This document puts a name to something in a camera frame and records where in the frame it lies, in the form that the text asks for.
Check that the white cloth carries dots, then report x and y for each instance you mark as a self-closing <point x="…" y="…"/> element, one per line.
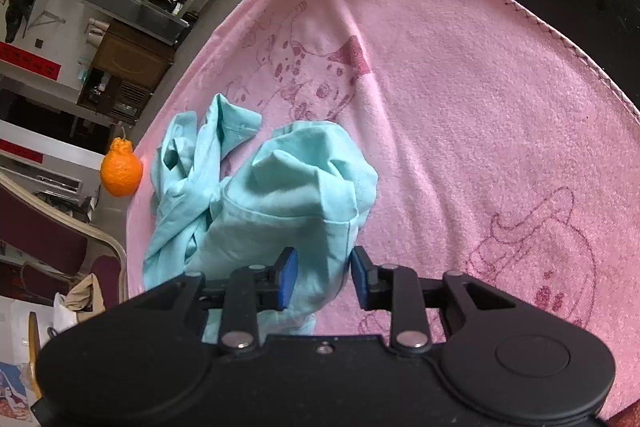
<point x="62" y="312"/>

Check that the light blue shirt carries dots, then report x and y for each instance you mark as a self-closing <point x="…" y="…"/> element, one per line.
<point x="280" y="187"/>

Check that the long red banner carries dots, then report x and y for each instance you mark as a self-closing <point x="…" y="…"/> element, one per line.
<point x="30" y="61"/>

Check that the stainless steel counter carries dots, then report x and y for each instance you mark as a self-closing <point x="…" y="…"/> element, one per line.
<point x="135" y="7"/>

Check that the white paper cups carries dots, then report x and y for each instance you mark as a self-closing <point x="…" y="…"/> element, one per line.
<point x="96" y="31"/>

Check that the wooden stick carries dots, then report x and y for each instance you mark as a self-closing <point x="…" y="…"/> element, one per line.
<point x="34" y="352"/>

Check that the beige cloth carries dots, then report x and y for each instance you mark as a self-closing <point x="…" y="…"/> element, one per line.
<point x="87" y="294"/>

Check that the printed poster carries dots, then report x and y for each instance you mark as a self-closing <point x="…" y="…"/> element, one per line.
<point x="15" y="389"/>

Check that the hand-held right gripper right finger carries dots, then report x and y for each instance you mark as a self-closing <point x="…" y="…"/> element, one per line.
<point x="361" y="283"/>

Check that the brown wooden cabinet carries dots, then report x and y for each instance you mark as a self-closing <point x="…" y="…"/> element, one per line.
<point x="135" y="52"/>

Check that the knobbed orange citrus fruit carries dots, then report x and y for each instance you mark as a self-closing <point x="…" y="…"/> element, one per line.
<point x="121" y="172"/>

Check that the pink printed blanket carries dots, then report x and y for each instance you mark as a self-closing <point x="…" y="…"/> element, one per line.
<point x="475" y="132"/>

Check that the short red banner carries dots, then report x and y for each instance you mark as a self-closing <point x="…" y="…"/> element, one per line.
<point x="22" y="150"/>

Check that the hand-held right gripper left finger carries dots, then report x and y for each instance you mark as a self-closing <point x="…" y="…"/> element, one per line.
<point x="286" y="281"/>

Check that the maroon chair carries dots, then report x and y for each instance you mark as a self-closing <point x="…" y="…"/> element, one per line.
<point x="40" y="227"/>

